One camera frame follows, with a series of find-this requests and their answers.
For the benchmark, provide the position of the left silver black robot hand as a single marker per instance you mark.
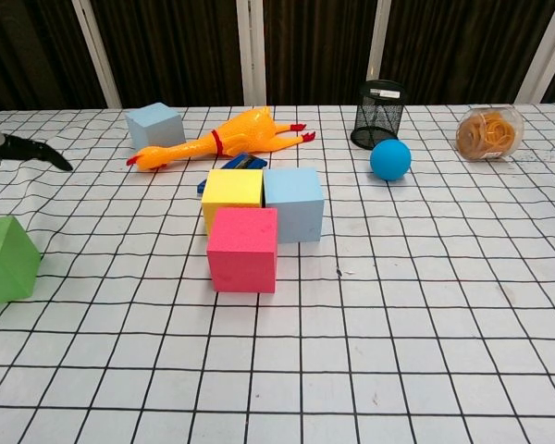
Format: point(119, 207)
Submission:
point(23, 148)

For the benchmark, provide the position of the green foam cube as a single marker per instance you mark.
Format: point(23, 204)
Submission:
point(4, 263)

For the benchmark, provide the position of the light blue foam cube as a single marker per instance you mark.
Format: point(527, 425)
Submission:
point(155, 125)
point(296, 208)

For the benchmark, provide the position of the yellow foam cube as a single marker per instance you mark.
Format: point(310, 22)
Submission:
point(231, 189)

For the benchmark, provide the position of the pink foam cube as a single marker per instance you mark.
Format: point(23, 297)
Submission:
point(242, 252)

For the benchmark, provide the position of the blue stapler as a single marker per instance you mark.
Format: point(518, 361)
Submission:
point(245, 163)

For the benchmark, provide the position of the orange rubber chicken toy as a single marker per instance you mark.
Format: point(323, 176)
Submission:
point(245, 131)

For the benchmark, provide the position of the black pleated curtain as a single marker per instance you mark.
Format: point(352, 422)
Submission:
point(314, 46)

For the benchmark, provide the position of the black mesh pen holder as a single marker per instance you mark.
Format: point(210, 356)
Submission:
point(378, 120)

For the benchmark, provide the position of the blue ball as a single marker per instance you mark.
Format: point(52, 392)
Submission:
point(390, 159)

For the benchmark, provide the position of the white black checkered tablecloth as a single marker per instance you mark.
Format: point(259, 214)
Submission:
point(398, 300)

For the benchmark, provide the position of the clear jar of rubber bands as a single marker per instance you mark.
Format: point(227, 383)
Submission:
point(488, 134)

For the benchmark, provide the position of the white metal frame pole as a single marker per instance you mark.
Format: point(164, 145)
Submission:
point(97, 55)
point(252, 51)
point(379, 41)
point(543, 51)

